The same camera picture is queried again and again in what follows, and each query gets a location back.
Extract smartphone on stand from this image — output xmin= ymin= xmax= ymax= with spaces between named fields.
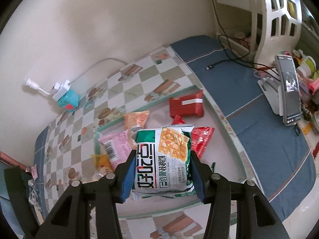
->
xmin=275 ymin=55 xmax=301 ymax=126

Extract white power cable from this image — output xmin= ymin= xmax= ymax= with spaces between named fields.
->
xmin=68 ymin=57 xmax=129 ymax=85

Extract yellow orange snack packet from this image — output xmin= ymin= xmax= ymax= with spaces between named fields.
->
xmin=91 ymin=154 xmax=114 ymax=178

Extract cluttered desk items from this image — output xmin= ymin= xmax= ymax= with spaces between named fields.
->
xmin=292 ymin=49 xmax=318 ymax=134

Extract white plug adapter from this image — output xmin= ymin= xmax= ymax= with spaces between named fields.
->
xmin=25 ymin=78 xmax=51 ymax=95

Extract red brown snack packet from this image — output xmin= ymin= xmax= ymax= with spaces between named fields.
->
xmin=169 ymin=90 xmax=204 ymax=118

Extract teal shallow tray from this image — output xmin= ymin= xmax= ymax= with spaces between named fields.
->
xmin=97 ymin=89 xmax=247 ymax=217

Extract pink snack packet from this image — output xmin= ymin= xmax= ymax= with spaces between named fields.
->
xmin=98 ymin=129 xmax=137 ymax=170

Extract beige orange snack packet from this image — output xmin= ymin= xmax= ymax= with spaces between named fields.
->
xmin=124 ymin=111 xmax=150 ymax=130

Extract white phone stand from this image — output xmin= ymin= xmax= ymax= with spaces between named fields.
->
xmin=257 ymin=77 xmax=283 ymax=116

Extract black cable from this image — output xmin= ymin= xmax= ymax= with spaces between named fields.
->
xmin=198 ymin=0 xmax=282 ymax=80

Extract checkered tablecloth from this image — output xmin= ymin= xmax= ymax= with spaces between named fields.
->
xmin=36 ymin=36 xmax=313 ymax=238

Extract green white walnut packet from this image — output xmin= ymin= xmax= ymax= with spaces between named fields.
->
xmin=132 ymin=124 xmax=194 ymax=195

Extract red nice snack packet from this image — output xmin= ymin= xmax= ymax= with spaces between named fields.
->
xmin=171 ymin=127 xmax=214 ymax=161

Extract teal toy box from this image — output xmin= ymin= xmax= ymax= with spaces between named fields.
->
xmin=57 ymin=89 xmax=80 ymax=112

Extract white shelf furniture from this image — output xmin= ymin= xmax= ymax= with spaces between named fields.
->
xmin=215 ymin=0 xmax=302 ymax=66

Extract crumpled blue white wrapper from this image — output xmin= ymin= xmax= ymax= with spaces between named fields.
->
xmin=28 ymin=179 xmax=42 ymax=212

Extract white power strip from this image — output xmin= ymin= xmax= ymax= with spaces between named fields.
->
xmin=51 ymin=80 xmax=70 ymax=101

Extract small pink candy packet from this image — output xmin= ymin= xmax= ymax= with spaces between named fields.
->
xmin=25 ymin=164 xmax=38 ymax=180

